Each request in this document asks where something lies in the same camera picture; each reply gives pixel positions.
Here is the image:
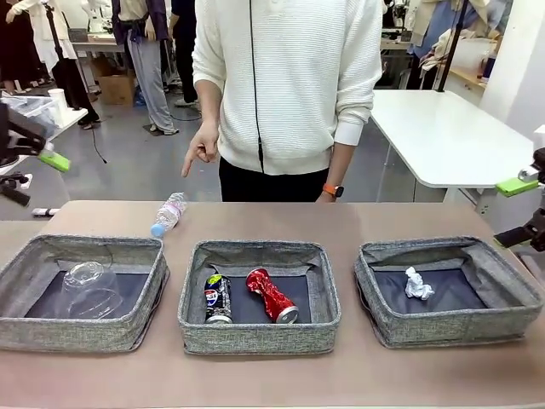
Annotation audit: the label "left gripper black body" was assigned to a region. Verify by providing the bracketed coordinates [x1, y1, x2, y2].
[0, 101, 12, 161]

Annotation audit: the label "white paper ball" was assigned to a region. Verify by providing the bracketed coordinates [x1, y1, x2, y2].
[404, 266, 436, 300]

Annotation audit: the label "clear plastic cup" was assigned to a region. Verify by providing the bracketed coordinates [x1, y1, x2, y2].
[60, 261, 124, 320]

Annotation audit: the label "black Pepsi can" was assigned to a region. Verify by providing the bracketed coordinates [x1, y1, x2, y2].
[204, 274, 234, 325]

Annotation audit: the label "crushed red can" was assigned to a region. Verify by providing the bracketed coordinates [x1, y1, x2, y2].
[244, 267, 300, 325]

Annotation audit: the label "person's right forearm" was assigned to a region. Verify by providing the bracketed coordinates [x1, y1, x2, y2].
[198, 80, 225, 129]

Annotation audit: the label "person's left forearm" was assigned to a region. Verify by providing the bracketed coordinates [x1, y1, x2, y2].
[327, 142, 357, 188]

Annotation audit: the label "person's right hand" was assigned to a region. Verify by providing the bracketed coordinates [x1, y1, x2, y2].
[181, 121, 221, 179]

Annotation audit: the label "black clamp tool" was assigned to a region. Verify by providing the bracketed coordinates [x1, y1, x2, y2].
[0, 171, 33, 188]

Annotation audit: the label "clear plastic storage box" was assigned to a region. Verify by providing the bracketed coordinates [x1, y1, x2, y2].
[0, 95, 59, 141]

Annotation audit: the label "small white side table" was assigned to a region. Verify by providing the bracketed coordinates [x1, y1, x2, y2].
[0, 95, 89, 176]

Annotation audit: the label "white paper cup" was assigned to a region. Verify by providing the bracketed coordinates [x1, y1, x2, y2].
[48, 88, 69, 127]

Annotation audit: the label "brown cardboard box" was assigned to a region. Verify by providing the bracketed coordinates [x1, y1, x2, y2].
[97, 69, 138, 107]

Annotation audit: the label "grey fabric basket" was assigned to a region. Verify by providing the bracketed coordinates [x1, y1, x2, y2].
[177, 239, 342, 356]
[0, 233, 171, 354]
[353, 236, 545, 349]

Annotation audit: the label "grey background desk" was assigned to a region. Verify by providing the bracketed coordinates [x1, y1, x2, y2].
[67, 37, 129, 59]

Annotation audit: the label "clear bottle blue cap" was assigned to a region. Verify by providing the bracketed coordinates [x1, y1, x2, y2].
[151, 191, 190, 239]

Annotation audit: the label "white translucent storage bin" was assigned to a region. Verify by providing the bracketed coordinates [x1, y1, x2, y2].
[450, 37, 499, 80]

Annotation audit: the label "black pole stand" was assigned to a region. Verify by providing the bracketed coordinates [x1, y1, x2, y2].
[436, 0, 472, 93]

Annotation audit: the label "beige hanging garment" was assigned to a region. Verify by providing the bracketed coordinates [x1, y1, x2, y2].
[419, 27, 461, 72]

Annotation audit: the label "background person dark clothes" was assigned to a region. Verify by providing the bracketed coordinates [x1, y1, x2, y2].
[169, 0, 200, 108]

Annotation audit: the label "blue hanging shirt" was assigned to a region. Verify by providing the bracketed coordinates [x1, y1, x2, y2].
[408, 0, 482, 60]

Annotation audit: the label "black trousers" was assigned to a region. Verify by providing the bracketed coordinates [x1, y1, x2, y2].
[218, 156, 332, 204]

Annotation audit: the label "person in white sweater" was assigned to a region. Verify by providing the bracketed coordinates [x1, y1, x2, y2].
[191, 0, 383, 176]

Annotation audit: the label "black floor cable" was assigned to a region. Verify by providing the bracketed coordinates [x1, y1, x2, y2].
[90, 123, 108, 165]

